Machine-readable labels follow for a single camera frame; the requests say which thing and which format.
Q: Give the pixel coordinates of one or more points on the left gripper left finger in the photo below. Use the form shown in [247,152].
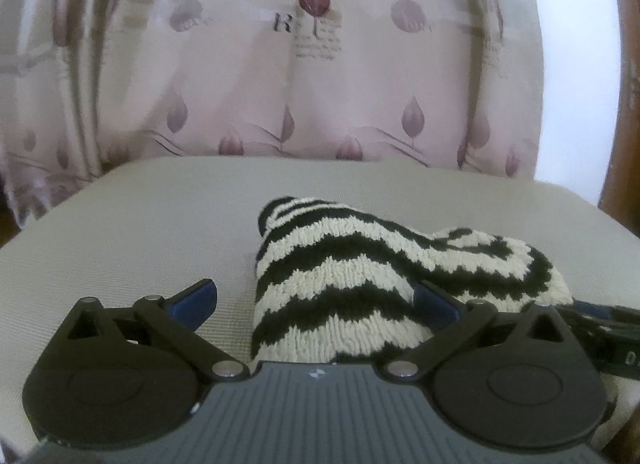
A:
[112,378]

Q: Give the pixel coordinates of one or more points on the grey woven mattress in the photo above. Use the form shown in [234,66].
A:
[157,226]

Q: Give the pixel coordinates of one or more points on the black white striped knit garment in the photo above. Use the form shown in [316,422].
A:
[335,284]

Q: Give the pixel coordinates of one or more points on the pink patterned curtain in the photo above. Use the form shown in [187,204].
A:
[89,85]

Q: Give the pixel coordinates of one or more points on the brown wooden frame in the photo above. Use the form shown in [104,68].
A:
[620,194]

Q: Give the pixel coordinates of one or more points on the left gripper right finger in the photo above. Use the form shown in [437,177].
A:
[511,381]

